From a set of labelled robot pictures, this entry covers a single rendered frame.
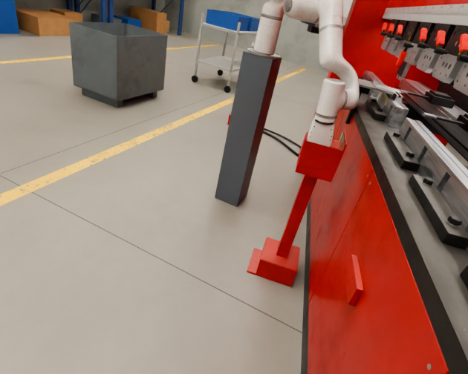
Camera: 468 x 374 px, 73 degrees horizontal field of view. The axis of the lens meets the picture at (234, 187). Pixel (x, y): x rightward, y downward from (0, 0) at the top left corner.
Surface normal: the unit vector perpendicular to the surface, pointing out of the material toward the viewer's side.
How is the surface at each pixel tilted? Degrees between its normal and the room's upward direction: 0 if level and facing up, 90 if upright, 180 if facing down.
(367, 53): 90
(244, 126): 90
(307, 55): 90
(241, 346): 0
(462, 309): 0
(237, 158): 90
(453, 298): 0
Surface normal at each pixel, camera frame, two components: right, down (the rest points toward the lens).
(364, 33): -0.22, 0.48
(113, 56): -0.41, 0.41
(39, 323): 0.19, -0.84
